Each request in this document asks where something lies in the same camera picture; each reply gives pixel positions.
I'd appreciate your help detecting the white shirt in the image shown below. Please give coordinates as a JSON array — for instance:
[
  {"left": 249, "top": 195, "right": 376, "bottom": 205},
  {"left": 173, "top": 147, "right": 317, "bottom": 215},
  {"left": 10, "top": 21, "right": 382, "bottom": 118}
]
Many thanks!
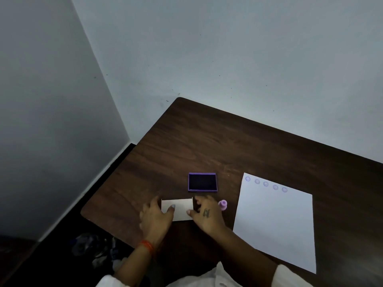
[{"left": 95, "top": 261, "right": 315, "bottom": 287}]

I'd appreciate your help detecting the person's left hand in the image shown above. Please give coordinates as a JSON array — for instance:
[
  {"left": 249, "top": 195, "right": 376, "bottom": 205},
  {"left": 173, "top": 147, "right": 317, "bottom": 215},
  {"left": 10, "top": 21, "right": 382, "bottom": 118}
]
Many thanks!
[{"left": 139, "top": 196, "right": 177, "bottom": 247}]

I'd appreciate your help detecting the purple ink pad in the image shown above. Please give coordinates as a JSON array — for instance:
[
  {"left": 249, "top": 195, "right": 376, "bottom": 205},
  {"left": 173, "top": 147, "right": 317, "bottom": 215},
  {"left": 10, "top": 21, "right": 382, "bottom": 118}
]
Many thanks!
[{"left": 188, "top": 172, "right": 217, "bottom": 193}]

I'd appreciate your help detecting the white paper sheet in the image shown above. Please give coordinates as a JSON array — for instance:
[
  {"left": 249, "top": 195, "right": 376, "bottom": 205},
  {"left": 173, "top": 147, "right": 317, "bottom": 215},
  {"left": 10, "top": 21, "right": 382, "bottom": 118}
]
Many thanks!
[{"left": 233, "top": 172, "right": 317, "bottom": 275}]

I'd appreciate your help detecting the dark patterned cloth bundle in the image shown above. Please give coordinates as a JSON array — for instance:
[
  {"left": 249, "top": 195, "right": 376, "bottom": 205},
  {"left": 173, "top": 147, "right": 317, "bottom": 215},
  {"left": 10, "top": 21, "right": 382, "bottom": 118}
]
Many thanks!
[{"left": 71, "top": 233, "right": 134, "bottom": 271}]

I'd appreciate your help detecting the white ink pad lid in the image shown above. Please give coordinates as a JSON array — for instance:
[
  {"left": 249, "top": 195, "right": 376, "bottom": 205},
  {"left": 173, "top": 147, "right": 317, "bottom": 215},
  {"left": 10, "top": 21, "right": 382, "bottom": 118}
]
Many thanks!
[{"left": 161, "top": 197, "right": 194, "bottom": 222}]

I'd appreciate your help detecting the person's right hand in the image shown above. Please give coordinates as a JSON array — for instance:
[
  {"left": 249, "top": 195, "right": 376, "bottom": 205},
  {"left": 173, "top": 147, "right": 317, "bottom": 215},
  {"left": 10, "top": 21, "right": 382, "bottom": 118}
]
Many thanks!
[{"left": 186, "top": 195, "right": 229, "bottom": 236}]

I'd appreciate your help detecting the orange thread wristband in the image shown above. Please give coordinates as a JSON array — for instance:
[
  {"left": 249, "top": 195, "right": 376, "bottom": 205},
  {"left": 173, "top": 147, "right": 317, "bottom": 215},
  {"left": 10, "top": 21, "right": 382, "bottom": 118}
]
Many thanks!
[{"left": 139, "top": 240, "right": 156, "bottom": 257}]

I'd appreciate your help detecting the person's right forearm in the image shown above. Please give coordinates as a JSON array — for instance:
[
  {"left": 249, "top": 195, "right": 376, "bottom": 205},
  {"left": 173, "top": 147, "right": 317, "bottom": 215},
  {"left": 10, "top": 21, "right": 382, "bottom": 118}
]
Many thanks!
[{"left": 214, "top": 227, "right": 279, "bottom": 287}]

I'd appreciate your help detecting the person's left forearm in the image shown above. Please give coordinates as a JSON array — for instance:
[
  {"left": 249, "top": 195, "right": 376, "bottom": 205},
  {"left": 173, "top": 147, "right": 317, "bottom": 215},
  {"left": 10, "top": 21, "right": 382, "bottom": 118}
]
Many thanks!
[{"left": 112, "top": 245, "right": 153, "bottom": 286}]

